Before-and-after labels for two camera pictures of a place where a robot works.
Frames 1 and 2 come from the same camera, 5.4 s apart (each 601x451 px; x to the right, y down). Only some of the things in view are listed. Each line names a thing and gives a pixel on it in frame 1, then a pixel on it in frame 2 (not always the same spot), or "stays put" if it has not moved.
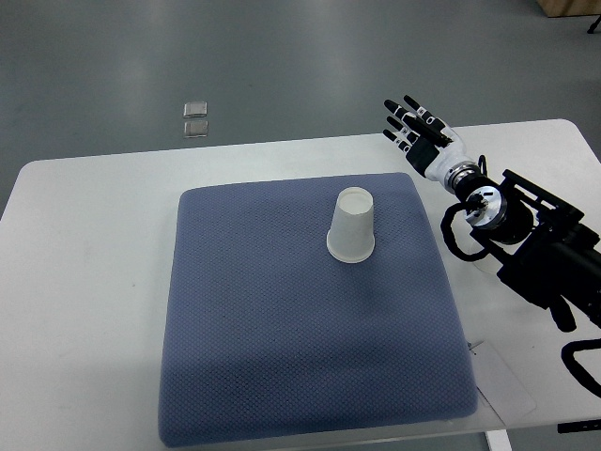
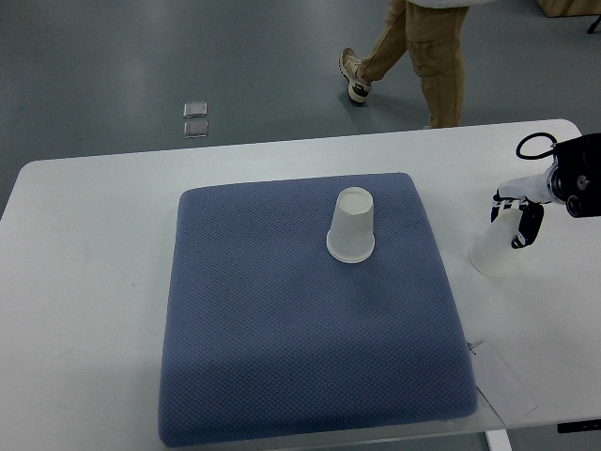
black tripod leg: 593,25 stays put
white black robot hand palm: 452,146 to 535,187
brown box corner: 570,7 stays put
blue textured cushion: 265,334 stays put
